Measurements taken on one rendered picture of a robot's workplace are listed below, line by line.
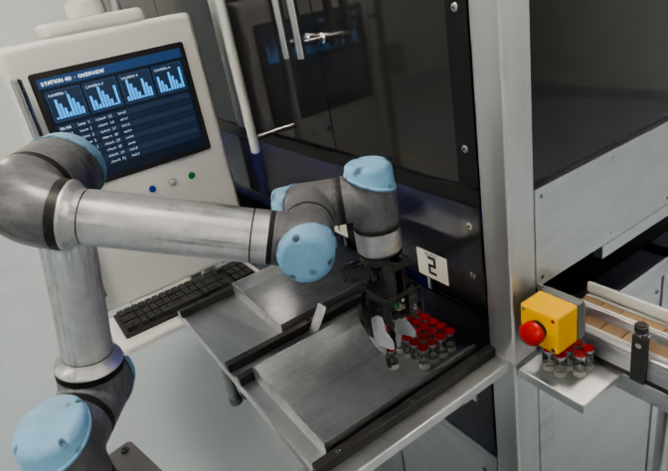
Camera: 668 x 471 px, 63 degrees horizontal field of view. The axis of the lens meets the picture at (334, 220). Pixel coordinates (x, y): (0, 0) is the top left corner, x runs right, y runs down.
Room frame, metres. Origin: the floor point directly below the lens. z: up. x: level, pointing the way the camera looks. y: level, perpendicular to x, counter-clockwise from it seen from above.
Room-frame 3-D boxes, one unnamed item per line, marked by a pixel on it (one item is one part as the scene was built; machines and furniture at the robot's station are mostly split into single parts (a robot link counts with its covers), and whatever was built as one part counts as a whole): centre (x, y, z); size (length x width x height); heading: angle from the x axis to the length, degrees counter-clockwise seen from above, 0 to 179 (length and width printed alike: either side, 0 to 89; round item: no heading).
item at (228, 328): (1.01, 0.05, 0.87); 0.70 x 0.48 x 0.02; 30
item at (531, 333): (0.71, -0.29, 0.99); 0.04 x 0.04 x 0.04; 30
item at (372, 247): (0.79, -0.07, 1.17); 0.08 x 0.08 x 0.05
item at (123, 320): (1.38, 0.45, 0.82); 0.40 x 0.14 x 0.02; 120
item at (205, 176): (1.58, 0.54, 1.19); 0.50 x 0.19 x 0.78; 120
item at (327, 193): (0.78, 0.04, 1.25); 0.11 x 0.11 x 0.08; 87
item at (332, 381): (0.84, 0.00, 0.90); 0.34 x 0.26 x 0.04; 120
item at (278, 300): (1.19, 0.07, 0.90); 0.34 x 0.26 x 0.04; 120
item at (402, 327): (0.80, -0.09, 0.99); 0.06 x 0.03 x 0.09; 30
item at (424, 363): (0.88, -0.08, 0.90); 0.18 x 0.02 x 0.05; 30
